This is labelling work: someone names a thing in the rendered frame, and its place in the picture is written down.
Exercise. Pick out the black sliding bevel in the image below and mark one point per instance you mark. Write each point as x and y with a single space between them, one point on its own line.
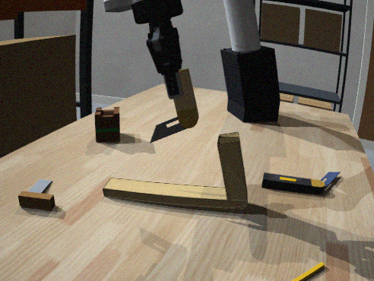
296 184

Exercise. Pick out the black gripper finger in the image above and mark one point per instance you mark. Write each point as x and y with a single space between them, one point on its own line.
159 50
178 58

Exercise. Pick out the try square with wooden stock and grey blade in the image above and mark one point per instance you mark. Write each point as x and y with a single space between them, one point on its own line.
37 200

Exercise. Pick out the l-shaped wooden frame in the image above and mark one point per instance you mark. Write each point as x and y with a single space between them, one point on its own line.
231 161

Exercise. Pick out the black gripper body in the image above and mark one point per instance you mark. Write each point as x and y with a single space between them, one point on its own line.
158 14

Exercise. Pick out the yellow pencil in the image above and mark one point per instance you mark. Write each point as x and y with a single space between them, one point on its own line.
310 272

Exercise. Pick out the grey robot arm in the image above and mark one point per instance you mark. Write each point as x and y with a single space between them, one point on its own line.
241 19

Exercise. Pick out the brown wooden block with green stripe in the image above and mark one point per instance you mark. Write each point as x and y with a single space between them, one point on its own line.
107 125

